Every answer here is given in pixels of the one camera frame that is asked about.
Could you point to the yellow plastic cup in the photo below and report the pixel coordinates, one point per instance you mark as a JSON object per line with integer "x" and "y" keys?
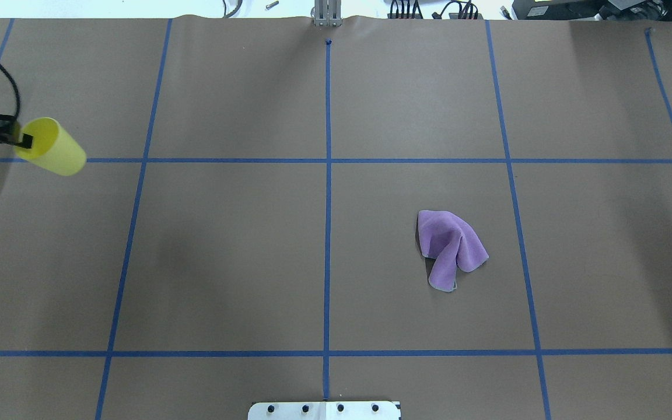
{"x": 53, "y": 148}

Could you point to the purple cloth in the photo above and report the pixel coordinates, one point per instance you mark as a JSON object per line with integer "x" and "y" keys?
{"x": 452, "y": 244}

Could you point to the black equipment box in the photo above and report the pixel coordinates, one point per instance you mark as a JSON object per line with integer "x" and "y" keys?
{"x": 598, "y": 10}

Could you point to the metal frame post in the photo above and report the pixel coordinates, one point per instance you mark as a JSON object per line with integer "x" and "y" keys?
{"x": 327, "y": 13}

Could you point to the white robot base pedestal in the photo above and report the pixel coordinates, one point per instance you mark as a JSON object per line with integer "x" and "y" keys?
{"x": 326, "y": 410}

